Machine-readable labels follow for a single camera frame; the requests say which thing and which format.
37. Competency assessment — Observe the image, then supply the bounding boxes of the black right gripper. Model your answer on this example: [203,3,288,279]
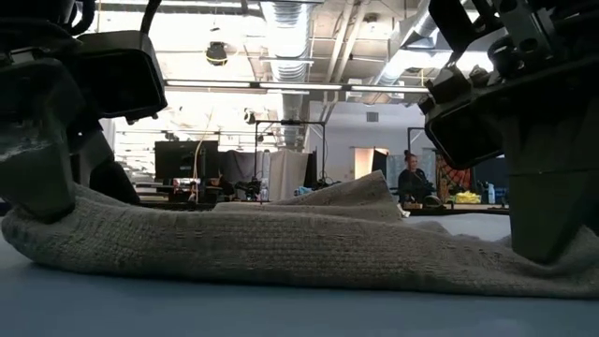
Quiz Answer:
[418,0,599,263]

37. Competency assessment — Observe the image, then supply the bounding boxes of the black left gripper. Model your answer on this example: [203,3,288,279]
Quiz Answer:
[0,0,85,222]

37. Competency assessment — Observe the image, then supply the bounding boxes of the grey-beige towel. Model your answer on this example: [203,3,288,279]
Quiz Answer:
[0,169,599,300]

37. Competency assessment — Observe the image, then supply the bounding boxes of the dark monitor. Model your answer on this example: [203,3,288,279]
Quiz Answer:
[472,156,510,191]

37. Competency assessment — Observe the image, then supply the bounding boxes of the black monitor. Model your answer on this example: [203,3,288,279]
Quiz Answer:
[153,139,220,186]

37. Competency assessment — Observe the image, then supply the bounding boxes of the yellow cloth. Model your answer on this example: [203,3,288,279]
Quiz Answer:
[448,189,483,205]

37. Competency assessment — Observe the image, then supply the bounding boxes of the orange patterned cloth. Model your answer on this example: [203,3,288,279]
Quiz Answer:
[435,153,473,193]

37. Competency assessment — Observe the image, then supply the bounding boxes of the person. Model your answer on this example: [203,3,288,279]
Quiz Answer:
[396,149,434,206]

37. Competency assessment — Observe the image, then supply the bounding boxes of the grey cloth partition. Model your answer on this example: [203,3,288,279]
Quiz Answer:
[219,149,272,188]

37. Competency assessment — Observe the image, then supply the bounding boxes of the black hanging ceiling speaker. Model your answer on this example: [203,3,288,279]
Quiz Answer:
[204,40,229,67]

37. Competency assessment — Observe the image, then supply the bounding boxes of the black panel board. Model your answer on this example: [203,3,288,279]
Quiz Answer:
[372,149,389,180]

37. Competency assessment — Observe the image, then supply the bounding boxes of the white cloth partition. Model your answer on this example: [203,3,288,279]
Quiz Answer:
[269,148,310,202]

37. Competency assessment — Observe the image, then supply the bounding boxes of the beige door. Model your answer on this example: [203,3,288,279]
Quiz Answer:
[353,146,389,182]

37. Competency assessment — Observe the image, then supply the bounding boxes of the long ceiling light bar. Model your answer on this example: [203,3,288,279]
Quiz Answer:
[163,78,430,94]

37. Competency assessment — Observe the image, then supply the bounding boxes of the black aluminium table frame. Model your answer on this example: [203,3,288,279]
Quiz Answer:
[135,199,511,217]

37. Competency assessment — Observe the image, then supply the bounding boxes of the thin yellow cable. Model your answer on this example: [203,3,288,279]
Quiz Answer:
[192,105,215,202]

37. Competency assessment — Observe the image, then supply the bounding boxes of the black station frame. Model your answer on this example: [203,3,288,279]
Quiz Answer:
[405,125,425,158]
[254,119,328,193]

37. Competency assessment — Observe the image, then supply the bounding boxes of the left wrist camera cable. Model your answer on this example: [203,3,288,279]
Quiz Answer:
[139,0,163,35]

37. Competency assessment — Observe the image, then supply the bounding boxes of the slanted silver ventilation duct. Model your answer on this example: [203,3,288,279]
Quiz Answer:
[372,0,439,88]

